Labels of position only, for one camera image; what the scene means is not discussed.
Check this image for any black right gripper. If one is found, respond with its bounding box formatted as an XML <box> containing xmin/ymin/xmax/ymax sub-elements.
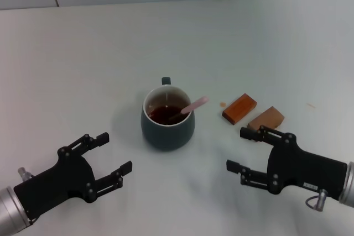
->
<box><xmin>226</xmin><ymin>125</ymin><xmax>348</xmax><ymax>201</ymax></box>

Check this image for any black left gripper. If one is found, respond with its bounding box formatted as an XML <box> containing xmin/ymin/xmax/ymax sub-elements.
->
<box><xmin>13</xmin><ymin>132</ymin><xmax>133</xmax><ymax>219</ymax></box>

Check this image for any dark grey ceramic cup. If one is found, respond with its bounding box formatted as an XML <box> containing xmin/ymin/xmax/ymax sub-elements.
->
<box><xmin>140</xmin><ymin>76</ymin><xmax>196</xmax><ymax>153</ymax></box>

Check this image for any pink handled metal spoon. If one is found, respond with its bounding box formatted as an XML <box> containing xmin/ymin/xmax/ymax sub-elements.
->
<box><xmin>168</xmin><ymin>96</ymin><xmax>210</xmax><ymax>122</ymax></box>

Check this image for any light arched wooden block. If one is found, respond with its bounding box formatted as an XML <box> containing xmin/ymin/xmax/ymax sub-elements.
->
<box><xmin>247</xmin><ymin>106</ymin><xmax>285</xmax><ymax>135</ymax></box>

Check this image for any reddish brown wooden block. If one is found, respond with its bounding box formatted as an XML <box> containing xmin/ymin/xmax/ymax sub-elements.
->
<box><xmin>222</xmin><ymin>93</ymin><xmax>257</xmax><ymax>125</ymax></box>

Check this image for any left gripper silver connector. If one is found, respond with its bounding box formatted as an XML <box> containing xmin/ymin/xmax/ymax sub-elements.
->
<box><xmin>17</xmin><ymin>166</ymin><xmax>34</xmax><ymax>181</ymax></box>

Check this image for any right gripper connector cable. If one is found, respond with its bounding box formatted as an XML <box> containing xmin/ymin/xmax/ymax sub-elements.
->
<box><xmin>305</xmin><ymin>188</ymin><xmax>329</xmax><ymax>212</ymax></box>

